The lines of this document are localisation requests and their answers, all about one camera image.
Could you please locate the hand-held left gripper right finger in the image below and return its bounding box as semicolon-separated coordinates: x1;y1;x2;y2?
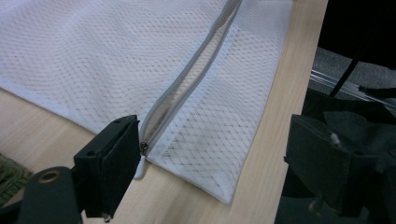
284;113;380;218

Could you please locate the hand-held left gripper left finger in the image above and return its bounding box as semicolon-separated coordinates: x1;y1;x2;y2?
73;114;142;223

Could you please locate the green woven plastic basket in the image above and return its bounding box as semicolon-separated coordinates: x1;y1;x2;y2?
0;152;34;207

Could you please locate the black metal stand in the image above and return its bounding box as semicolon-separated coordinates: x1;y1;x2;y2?
329;57;361;98

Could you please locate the black curtain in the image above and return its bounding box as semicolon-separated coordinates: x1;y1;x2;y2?
317;0;396;70

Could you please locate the metal floor rail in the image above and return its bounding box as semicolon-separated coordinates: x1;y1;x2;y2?
309;69;396;109

